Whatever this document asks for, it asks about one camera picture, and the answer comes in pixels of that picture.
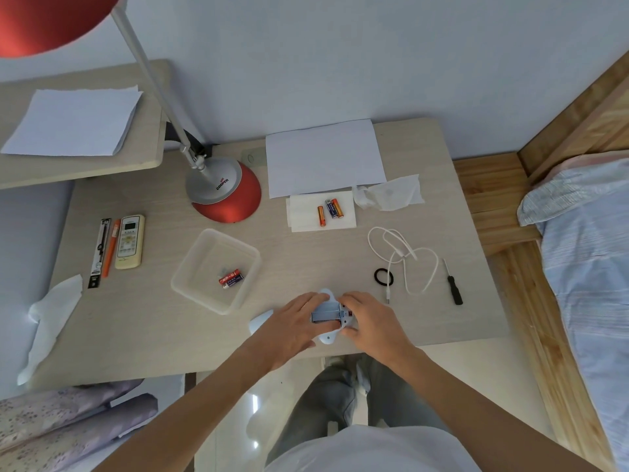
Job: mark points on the person's left hand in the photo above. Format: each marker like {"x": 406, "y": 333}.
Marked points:
{"x": 290, "y": 329}

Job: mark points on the person's right hand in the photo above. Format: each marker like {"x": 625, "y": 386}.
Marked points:
{"x": 378, "y": 329}

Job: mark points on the blue battery cover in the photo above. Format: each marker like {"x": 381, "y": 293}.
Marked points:
{"x": 258, "y": 323}

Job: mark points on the light blue toy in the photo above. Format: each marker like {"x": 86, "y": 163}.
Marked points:
{"x": 327, "y": 339}

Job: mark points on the red old battery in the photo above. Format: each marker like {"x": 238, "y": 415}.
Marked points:
{"x": 227, "y": 278}
{"x": 235, "y": 281}

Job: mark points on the orange new battery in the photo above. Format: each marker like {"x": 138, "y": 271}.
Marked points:
{"x": 337, "y": 208}
{"x": 321, "y": 216}

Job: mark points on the person's right forearm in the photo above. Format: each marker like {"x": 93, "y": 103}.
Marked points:
{"x": 472, "y": 412}

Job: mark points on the person's left forearm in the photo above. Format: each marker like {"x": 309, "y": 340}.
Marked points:
{"x": 186, "y": 417}

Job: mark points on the person's grey shoe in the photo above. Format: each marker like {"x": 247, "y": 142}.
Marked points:
{"x": 334, "y": 361}

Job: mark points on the person's grey trousers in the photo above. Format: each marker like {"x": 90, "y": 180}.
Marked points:
{"x": 319, "y": 408}

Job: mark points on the person's white shirt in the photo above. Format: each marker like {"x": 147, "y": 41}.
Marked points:
{"x": 373, "y": 454}

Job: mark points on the clear plastic container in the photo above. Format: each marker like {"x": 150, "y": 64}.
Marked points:
{"x": 196, "y": 285}

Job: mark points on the flat white napkin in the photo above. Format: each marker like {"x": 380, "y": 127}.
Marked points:
{"x": 302, "y": 213}

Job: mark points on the crumpled white tissue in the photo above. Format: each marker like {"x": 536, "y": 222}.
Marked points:
{"x": 393, "y": 194}

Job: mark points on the red desk lamp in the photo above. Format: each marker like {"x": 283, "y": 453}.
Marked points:
{"x": 221, "y": 191}

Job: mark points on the white paper sheet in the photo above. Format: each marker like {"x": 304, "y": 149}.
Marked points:
{"x": 324, "y": 157}

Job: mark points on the cream remote control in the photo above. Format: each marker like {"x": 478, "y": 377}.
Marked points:
{"x": 130, "y": 240}

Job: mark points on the orange pen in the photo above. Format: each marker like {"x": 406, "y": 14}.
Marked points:
{"x": 109, "y": 255}

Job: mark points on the black pen package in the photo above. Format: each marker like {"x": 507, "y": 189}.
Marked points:
{"x": 94, "y": 275}

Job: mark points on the light blue striped bedsheet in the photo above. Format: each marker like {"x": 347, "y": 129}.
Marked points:
{"x": 589, "y": 314}

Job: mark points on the beige desk shelf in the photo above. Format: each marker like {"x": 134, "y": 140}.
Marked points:
{"x": 147, "y": 152}

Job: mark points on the blue striped pillow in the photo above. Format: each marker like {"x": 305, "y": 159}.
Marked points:
{"x": 565, "y": 194}

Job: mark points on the long white tissue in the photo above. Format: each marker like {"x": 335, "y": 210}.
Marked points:
{"x": 49, "y": 319}

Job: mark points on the purple floral quilt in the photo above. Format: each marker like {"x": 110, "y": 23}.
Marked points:
{"x": 59, "y": 427}

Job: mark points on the pink pillow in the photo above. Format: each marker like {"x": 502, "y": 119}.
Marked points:
{"x": 604, "y": 159}

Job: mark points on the white paper stack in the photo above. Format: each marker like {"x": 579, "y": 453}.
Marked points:
{"x": 73, "y": 122}

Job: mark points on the wooden bed frame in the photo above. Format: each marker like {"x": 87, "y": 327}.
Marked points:
{"x": 491, "y": 201}

